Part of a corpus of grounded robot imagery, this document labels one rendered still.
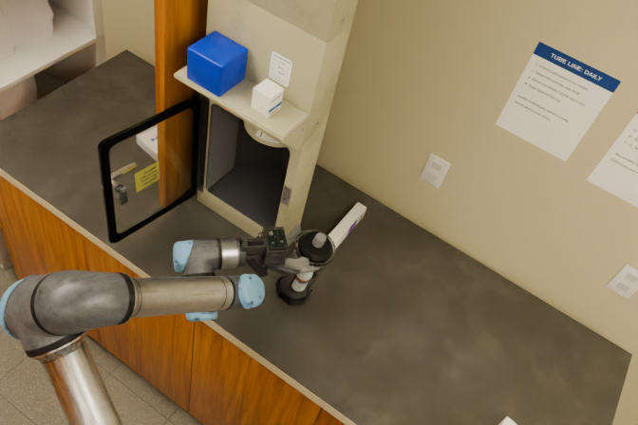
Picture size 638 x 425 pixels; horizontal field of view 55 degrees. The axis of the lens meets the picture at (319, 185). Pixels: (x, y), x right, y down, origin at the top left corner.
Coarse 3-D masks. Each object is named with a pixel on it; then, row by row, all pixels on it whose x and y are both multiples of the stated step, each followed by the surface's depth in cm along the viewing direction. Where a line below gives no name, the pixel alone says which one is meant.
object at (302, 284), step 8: (304, 232) 159; (296, 240) 157; (296, 248) 155; (296, 256) 158; (304, 256) 154; (320, 264) 154; (312, 272) 158; (320, 272) 161; (280, 280) 170; (288, 280) 165; (296, 280) 162; (304, 280) 161; (312, 280) 162; (288, 288) 166; (296, 288) 165; (304, 288) 165; (288, 296) 168; (296, 296) 168; (304, 296) 169
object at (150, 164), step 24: (144, 120) 150; (168, 120) 156; (192, 120) 164; (120, 144) 148; (144, 144) 155; (168, 144) 162; (192, 144) 171; (120, 168) 153; (144, 168) 161; (168, 168) 169; (144, 192) 168; (168, 192) 176; (120, 216) 166; (144, 216) 175
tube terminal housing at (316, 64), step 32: (224, 0) 139; (224, 32) 144; (256, 32) 139; (288, 32) 134; (256, 64) 145; (320, 64) 134; (288, 96) 145; (320, 96) 144; (256, 128) 158; (320, 128) 157; (256, 224) 183; (288, 224) 178
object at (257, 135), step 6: (246, 126) 165; (252, 126) 163; (252, 132) 163; (258, 132) 162; (258, 138) 162; (264, 138) 162; (270, 138) 161; (270, 144) 162; (276, 144) 162; (282, 144) 162
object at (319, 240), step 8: (312, 232) 158; (320, 232) 155; (304, 240) 156; (312, 240) 156; (320, 240) 153; (328, 240) 158; (304, 248) 154; (312, 248) 155; (320, 248) 156; (328, 248) 156; (312, 256) 154; (320, 256) 154; (328, 256) 156
